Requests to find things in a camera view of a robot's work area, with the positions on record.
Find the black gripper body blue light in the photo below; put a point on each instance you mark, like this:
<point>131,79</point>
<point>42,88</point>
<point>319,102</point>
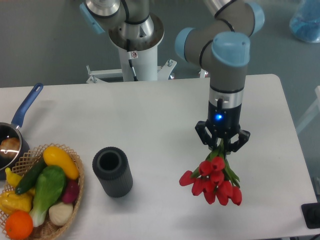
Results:
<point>225,121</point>

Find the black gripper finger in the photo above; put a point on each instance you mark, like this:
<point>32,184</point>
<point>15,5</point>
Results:
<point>207,134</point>
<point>243,138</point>

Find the red tulip bouquet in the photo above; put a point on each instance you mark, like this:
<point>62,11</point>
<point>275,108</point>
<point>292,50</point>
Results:
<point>215,179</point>

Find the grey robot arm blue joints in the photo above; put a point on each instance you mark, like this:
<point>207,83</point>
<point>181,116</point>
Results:
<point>222,49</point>

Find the dark grey ribbed vase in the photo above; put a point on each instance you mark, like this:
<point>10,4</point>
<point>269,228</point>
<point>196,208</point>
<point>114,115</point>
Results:
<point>111,167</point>

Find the black device at edge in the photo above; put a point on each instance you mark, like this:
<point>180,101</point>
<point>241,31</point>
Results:
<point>311,214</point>

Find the blue plastic bag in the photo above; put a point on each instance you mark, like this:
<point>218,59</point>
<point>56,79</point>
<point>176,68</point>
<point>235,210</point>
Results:
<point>305,23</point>

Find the purple radish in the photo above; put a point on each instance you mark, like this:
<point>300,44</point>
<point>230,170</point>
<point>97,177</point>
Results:
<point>71,192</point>

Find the yellow squash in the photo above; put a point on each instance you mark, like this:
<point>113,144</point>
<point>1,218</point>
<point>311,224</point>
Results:
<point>55,156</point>

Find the green bok choy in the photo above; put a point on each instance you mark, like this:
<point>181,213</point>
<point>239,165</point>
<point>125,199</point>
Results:
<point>48,188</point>

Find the white garlic bulb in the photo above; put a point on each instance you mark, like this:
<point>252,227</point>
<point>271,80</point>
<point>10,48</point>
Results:
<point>60,213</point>

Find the green cucumber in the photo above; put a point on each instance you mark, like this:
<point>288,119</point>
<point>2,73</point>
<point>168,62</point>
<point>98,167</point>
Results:
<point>29,180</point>

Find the woven wicker basket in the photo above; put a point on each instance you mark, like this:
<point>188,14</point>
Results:
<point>48,230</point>

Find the brown bread roll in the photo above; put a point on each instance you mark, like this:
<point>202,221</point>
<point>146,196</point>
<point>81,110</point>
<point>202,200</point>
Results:
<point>9,148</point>

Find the yellow banana pepper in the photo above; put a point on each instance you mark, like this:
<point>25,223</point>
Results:
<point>12,178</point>

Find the orange fruit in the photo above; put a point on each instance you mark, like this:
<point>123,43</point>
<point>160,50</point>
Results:
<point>19,225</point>

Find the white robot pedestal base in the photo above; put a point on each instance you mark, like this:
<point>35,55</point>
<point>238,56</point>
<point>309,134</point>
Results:
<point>137,46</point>

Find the blue handled saucepan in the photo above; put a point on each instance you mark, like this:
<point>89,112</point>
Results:
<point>12,130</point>

